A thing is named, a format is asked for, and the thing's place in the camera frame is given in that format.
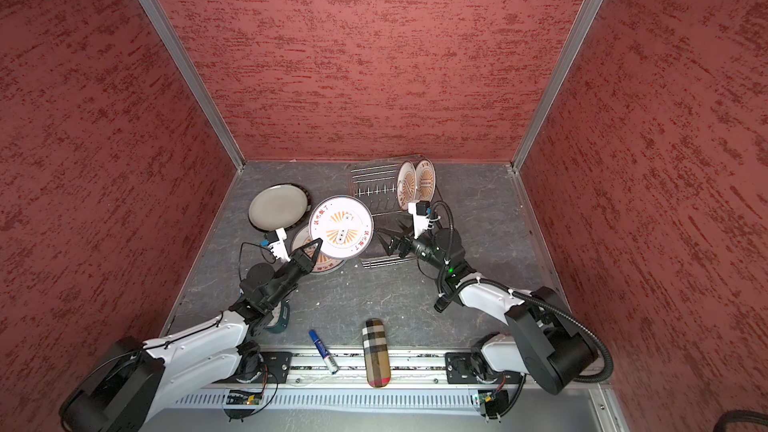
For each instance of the white grey line plate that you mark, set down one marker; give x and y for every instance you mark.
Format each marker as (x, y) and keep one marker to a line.
(278, 208)

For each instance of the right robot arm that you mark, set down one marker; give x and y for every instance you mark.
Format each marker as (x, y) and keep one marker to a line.
(542, 340)

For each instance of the dark rimmed cream plate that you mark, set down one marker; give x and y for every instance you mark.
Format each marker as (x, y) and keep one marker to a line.
(306, 195)

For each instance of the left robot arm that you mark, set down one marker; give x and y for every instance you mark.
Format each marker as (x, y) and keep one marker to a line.
(136, 380)

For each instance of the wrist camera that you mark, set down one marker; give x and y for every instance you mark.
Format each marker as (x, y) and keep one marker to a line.
(274, 241)
(420, 212)

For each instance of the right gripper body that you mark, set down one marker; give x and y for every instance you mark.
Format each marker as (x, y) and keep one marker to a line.
(426, 251)

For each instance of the left corner aluminium profile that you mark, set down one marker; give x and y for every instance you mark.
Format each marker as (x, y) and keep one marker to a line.
(184, 64)

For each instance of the black usb stick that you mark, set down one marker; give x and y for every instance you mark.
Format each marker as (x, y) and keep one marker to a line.
(441, 304)

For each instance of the corner aluminium profile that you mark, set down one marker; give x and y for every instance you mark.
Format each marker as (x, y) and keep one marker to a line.
(579, 30)
(184, 64)

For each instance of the white perforated cable duct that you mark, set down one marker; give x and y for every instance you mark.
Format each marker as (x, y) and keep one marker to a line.
(440, 401)

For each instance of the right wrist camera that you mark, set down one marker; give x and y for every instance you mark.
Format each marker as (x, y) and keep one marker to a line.
(420, 212)

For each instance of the teal alarm clock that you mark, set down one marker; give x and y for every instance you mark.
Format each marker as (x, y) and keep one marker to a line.
(280, 319)

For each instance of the orange sunburst plate front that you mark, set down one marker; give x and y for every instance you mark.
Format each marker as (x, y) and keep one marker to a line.
(324, 264)

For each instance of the right corner aluminium profile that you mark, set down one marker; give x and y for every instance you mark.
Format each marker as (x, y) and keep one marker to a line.
(579, 30)

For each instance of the plaid glasses case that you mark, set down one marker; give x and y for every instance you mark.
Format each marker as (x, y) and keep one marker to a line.
(376, 353)

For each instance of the blue marker pen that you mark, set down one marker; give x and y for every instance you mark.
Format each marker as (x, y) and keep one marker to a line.
(327, 357)

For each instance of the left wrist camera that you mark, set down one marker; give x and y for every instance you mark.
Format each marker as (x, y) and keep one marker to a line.
(274, 241)

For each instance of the metal wire dish rack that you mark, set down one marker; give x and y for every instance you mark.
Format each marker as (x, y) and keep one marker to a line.
(411, 222)

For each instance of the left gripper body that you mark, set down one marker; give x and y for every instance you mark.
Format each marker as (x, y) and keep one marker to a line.
(294, 271)

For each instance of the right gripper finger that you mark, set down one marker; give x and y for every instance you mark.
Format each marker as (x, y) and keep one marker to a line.
(395, 236)
(400, 246)

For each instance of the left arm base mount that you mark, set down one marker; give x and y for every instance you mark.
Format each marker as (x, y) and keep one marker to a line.
(264, 367)

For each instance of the orange sunburst plate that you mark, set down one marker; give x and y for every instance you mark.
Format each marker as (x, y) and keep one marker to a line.
(324, 264)
(345, 226)
(406, 185)
(425, 180)

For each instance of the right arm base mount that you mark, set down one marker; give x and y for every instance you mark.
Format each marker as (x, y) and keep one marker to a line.
(467, 368)

